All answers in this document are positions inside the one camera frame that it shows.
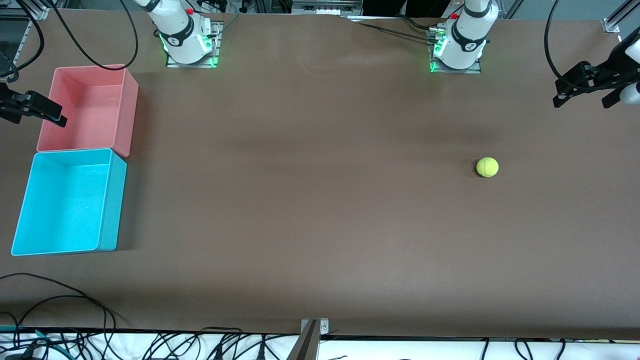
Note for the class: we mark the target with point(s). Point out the yellow tennis ball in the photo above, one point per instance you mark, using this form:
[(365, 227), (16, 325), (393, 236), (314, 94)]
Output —
[(487, 167)]

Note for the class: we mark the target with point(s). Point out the blue plastic bin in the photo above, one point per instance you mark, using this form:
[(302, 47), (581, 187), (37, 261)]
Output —
[(65, 205)]

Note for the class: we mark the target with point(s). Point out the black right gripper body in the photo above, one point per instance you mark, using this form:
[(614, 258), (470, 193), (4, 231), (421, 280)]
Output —
[(11, 107)]

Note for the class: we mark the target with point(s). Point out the grey power strip box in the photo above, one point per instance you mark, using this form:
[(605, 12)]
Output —
[(325, 6)]

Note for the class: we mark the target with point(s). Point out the grey metal bracket post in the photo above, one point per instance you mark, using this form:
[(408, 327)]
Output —
[(310, 340)]

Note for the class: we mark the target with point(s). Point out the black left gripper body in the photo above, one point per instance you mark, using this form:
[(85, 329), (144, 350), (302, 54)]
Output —
[(601, 73)]

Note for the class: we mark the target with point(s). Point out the pink plastic bin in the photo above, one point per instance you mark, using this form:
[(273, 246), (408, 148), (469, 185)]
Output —
[(90, 110)]

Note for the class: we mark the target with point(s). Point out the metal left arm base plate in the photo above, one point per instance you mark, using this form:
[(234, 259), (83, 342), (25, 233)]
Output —
[(477, 70)]

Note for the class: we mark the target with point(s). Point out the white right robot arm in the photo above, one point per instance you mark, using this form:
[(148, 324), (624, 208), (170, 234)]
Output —
[(180, 35)]

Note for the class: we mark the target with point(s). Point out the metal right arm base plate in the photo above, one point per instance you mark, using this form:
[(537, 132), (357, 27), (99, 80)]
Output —
[(216, 50)]

